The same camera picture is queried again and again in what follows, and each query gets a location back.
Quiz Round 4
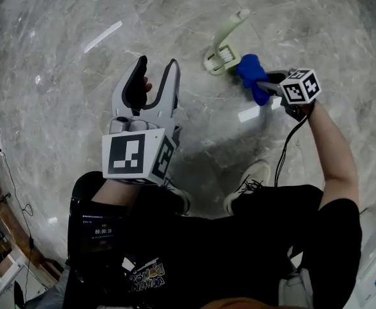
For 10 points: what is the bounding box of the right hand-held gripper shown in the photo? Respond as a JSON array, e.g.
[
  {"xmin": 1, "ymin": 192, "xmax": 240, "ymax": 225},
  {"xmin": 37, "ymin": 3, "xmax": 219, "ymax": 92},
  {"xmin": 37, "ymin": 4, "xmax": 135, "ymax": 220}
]
[{"xmin": 255, "ymin": 68, "xmax": 323, "ymax": 122}]

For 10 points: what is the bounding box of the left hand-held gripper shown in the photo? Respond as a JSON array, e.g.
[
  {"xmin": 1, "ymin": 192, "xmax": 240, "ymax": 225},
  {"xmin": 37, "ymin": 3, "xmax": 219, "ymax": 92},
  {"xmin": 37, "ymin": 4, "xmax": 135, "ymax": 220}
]
[{"xmin": 101, "ymin": 55, "xmax": 181, "ymax": 187}]

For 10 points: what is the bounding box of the blue cloth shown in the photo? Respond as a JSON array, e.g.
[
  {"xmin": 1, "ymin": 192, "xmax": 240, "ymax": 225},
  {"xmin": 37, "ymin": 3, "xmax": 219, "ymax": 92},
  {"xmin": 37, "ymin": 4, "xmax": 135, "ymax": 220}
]
[{"xmin": 235, "ymin": 53, "xmax": 270, "ymax": 106}]

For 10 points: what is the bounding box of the pale green scrub brush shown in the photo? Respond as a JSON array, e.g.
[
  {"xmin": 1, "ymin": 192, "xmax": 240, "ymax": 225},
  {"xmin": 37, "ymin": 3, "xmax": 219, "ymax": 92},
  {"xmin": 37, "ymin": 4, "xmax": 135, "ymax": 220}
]
[{"xmin": 207, "ymin": 8, "xmax": 252, "ymax": 69}]

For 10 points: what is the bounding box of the person's right forearm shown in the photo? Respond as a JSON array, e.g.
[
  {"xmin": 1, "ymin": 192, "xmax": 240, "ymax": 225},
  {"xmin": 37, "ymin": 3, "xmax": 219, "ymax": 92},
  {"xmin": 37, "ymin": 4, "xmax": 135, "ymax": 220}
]
[{"xmin": 299, "ymin": 101, "xmax": 359, "ymax": 209}]

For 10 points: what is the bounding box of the person's left forearm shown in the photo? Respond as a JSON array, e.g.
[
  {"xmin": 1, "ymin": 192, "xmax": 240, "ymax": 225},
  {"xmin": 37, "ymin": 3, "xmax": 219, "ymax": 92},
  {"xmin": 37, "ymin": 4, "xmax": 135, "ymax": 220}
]
[{"xmin": 91, "ymin": 178, "xmax": 144, "ymax": 217}]

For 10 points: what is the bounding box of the person's right white sneaker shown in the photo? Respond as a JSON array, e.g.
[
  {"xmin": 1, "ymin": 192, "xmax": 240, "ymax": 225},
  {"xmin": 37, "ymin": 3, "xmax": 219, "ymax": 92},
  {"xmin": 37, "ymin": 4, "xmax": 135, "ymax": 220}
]
[{"xmin": 223, "ymin": 160, "xmax": 272, "ymax": 217}]

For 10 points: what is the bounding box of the person's white sneaker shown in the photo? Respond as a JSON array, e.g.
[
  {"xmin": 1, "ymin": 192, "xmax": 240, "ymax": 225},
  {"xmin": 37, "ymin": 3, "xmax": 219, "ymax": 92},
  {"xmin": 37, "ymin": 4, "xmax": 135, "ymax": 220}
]
[
  {"xmin": 223, "ymin": 160, "xmax": 272, "ymax": 217},
  {"xmin": 162, "ymin": 172, "xmax": 192, "ymax": 217}
]

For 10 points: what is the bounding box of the person's left white sneaker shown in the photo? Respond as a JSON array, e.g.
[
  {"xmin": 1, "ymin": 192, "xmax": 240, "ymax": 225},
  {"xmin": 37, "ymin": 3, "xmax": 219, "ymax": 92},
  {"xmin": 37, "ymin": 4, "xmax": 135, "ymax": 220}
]
[{"xmin": 162, "ymin": 172, "xmax": 192, "ymax": 217}]

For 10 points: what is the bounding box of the black chest monitor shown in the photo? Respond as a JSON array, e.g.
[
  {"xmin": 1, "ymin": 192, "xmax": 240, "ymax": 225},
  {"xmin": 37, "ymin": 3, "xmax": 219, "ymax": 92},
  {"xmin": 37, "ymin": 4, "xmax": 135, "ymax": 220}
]
[{"xmin": 67, "ymin": 198, "xmax": 127, "ymax": 270}]

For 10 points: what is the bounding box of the person's black t-shirt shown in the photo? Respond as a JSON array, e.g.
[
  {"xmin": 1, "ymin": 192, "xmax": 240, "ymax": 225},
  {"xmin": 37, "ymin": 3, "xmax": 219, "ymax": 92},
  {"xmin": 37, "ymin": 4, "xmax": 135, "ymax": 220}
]
[{"xmin": 62, "ymin": 171, "xmax": 362, "ymax": 309}]

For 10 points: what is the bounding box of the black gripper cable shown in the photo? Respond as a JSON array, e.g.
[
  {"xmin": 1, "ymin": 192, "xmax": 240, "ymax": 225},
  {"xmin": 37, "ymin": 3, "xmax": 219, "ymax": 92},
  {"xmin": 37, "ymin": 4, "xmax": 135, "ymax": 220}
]
[{"xmin": 273, "ymin": 106, "xmax": 316, "ymax": 188}]

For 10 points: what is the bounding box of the black floor cable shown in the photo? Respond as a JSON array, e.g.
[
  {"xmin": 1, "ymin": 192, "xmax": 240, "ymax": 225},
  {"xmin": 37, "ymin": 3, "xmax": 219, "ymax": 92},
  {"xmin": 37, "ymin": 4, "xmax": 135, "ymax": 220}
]
[{"xmin": 0, "ymin": 53, "xmax": 36, "ymax": 260}]

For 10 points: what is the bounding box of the white harness strap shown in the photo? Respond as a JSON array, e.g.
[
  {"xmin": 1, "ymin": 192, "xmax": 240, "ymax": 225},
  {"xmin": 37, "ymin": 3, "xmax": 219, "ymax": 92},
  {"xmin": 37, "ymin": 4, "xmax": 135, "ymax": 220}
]
[{"xmin": 277, "ymin": 267, "xmax": 314, "ymax": 309}]

